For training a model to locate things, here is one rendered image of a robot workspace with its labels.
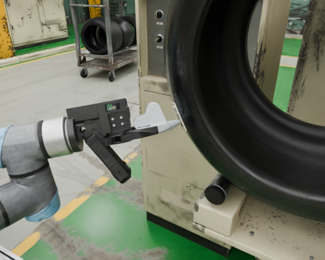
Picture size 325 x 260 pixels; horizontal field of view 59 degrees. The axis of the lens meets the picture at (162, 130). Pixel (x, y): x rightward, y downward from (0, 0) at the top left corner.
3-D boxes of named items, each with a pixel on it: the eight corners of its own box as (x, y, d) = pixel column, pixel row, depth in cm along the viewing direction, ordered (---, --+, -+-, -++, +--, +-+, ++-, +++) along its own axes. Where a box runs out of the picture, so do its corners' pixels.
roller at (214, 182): (270, 136, 85) (255, 139, 88) (265, 123, 84) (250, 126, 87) (227, 206, 58) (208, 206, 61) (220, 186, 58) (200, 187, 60)
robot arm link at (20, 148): (6, 162, 60) (-8, 124, 57) (60, 152, 61) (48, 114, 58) (-10, 180, 53) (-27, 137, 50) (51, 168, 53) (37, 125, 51)
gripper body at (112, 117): (128, 97, 52) (61, 109, 51) (136, 143, 53) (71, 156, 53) (128, 97, 60) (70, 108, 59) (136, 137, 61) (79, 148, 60)
